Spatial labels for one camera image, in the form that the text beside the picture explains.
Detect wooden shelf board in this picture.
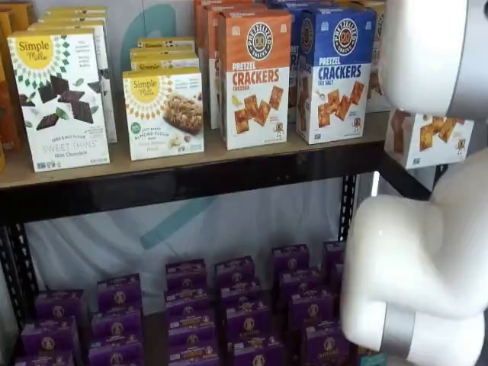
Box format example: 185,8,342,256
0,110,390,190

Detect orange white pretzel cracker box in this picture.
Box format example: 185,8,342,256
217,8,293,151
193,0,245,115
202,4,268,130

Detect almond flour bar box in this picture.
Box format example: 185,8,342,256
121,68,205,162
136,37,196,53
129,47,200,74

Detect blue white pretzel cracker box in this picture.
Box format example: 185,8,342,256
266,0,306,11
295,5,378,146
287,6,317,124

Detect mint chocolate sweet thins box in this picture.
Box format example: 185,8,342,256
27,19,118,144
45,5,108,16
37,12,111,27
6,27,111,173

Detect purple teal Annie's box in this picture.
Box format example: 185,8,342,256
360,352,387,366

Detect orange snack box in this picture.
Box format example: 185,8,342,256
0,2,36,96

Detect white backdrop with teal logo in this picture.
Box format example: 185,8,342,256
22,0,386,302

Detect purple snack boxes group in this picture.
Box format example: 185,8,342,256
74,281,306,366

